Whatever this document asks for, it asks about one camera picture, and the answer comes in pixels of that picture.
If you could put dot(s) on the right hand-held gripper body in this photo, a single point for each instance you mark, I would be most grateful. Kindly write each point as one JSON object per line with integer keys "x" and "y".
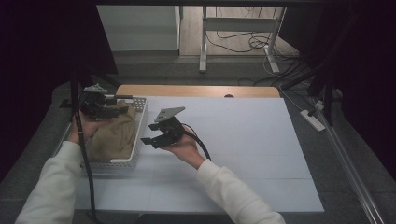
{"x": 169, "y": 130}

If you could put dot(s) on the person's left hand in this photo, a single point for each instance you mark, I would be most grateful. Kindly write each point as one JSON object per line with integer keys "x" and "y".
{"x": 87, "y": 129}

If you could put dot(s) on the person's right hand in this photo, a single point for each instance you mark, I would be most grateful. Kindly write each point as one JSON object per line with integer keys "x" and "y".
{"x": 186, "y": 151}

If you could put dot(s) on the aluminium rail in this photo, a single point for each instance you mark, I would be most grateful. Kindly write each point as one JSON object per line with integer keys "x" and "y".
{"x": 351, "y": 174}
{"x": 61, "y": 141}

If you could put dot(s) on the white metal desk frame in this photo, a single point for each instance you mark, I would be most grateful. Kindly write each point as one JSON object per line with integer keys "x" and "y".
{"x": 239, "y": 24}

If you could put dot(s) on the dark curtain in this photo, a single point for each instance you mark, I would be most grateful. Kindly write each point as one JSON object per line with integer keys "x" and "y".
{"x": 46, "y": 46}
{"x": 367, "y": 62}

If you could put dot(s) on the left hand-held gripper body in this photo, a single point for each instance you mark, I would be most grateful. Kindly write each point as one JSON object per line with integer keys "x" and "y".
{"x": 93, "y": 104}

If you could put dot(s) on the white cabinet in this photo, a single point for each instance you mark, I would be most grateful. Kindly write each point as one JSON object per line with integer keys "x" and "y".
{"x": 140, "y": 28}

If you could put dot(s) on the white foam board mat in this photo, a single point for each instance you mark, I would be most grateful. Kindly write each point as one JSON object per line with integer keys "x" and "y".
{"x": 249, "y": 140}

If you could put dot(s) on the white power strip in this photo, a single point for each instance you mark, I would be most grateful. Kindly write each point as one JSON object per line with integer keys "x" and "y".
{"x": 312, "y": 120}

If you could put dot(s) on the khaki pants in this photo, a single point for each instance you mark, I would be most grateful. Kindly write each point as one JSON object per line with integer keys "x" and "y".
{"x": 115, "y": 140}

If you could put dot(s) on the white perforated plastic basket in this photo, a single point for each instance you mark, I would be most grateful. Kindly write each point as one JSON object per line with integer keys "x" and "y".
{"x": 137, "y": 137}

